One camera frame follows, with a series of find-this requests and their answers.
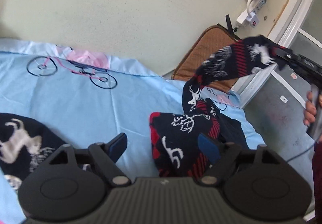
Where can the person's right hand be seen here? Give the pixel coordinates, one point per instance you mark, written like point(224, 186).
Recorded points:
point(310, 110)

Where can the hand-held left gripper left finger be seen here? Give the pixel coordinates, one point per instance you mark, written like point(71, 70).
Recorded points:
point(117, 147)

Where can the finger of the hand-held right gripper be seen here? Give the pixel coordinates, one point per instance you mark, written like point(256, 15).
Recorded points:
point(280, 59)

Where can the brown seat cushion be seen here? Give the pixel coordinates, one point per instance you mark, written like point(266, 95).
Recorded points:
point(198, 57)

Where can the light blue printed bed sheet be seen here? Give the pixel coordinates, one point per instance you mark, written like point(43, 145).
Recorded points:
point(83, 108)

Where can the short black tape strip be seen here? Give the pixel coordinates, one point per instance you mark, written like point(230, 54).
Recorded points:
point(229, 23)

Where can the person's maroon clothing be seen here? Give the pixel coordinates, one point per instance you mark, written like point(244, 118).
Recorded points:
point(317, 176)

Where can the white door frame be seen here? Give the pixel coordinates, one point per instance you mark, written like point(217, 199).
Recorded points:
point(293, 10)

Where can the white power strip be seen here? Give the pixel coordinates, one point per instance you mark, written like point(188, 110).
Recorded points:
point(251, 16)

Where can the dark reindeer-patterned knit garment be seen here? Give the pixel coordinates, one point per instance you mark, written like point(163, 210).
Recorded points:
point(181, 143)

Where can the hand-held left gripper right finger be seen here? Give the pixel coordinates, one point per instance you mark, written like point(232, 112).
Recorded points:
point(207, 148)

